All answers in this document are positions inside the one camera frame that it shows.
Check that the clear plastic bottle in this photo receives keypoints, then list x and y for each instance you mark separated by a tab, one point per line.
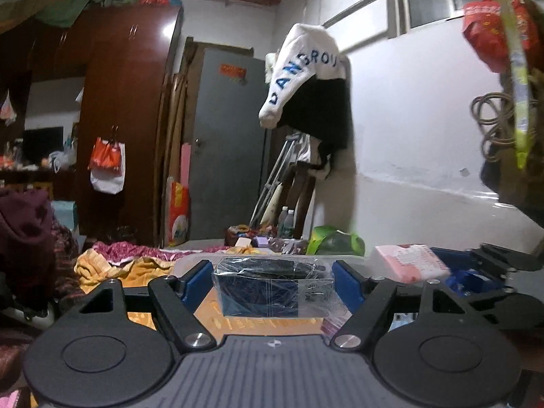
291	223
283	221

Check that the teal box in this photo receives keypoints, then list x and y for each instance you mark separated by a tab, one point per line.
66	216

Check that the green bag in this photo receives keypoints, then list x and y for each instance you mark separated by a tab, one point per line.
335	242

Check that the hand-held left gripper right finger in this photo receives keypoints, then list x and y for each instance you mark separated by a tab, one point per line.
346	281

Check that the red plastic bag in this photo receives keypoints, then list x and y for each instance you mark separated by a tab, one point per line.
484	29

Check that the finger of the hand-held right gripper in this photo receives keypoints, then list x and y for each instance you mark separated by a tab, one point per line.
510	306
501	257

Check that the cardboard sheets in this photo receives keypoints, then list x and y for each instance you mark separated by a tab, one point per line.
172	144

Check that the black garment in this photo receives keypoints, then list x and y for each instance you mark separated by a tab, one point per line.
318	114

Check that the orange and white bag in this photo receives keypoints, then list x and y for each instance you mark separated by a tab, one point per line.
107	165

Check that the black television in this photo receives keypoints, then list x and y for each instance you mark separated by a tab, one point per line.
42	146

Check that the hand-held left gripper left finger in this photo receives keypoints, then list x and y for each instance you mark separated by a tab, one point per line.
199	279

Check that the metal crutches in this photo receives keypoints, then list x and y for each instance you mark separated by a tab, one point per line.
272	178

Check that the maroon floral blanket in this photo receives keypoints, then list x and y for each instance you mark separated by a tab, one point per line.
140	248

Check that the white plastic bag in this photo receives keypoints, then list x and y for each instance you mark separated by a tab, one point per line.
61	157

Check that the dark hanging bag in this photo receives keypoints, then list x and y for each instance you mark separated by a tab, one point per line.
531	187

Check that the purple box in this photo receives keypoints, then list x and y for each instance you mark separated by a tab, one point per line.
263	241

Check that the brown wooden wardrobe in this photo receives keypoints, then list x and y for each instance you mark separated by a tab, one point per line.
123	114

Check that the clear plastic container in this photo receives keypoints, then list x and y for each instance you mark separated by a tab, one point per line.
191	265

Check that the white hoodie with blue print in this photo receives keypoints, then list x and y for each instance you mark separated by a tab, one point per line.
297	59

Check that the yellow blanket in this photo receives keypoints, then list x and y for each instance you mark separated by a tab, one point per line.
110	267

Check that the red gift bag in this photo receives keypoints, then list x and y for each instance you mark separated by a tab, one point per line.
178	216

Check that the dark red bag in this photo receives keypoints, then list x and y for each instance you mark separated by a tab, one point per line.
289	245

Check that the maroon cloth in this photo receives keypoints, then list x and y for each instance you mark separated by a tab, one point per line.
25	238

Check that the pink box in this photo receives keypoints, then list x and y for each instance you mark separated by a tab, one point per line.
408	262

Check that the black box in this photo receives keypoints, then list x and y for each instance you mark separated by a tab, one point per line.
272	289

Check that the green cloth bundle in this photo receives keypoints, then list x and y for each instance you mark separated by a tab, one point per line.
76	4

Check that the red door label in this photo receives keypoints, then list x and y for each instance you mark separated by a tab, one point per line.
233	72

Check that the pink board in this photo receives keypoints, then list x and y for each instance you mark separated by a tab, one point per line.
185	165

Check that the yellow-green strip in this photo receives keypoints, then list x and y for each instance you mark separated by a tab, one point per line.
516	72

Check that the pink hanging bag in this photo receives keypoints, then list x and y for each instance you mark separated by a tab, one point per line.
7	108

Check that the grey door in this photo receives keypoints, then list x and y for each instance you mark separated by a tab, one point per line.
229	148

